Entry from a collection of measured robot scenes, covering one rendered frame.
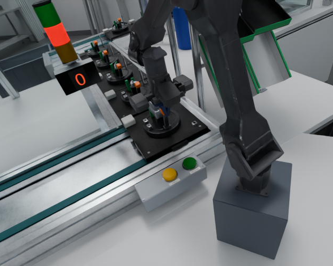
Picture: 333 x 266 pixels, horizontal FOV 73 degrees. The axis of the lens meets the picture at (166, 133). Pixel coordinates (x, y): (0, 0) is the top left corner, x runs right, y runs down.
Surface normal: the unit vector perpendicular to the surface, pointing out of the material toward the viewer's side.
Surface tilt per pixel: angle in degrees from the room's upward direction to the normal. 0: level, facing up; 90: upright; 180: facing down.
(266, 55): 45
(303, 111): 0
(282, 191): 0
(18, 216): 0
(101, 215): 90
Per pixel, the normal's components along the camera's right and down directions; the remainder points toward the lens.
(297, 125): -0.19, -0.73
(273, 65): 0.07, -0.10
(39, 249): 0.46, 0.52
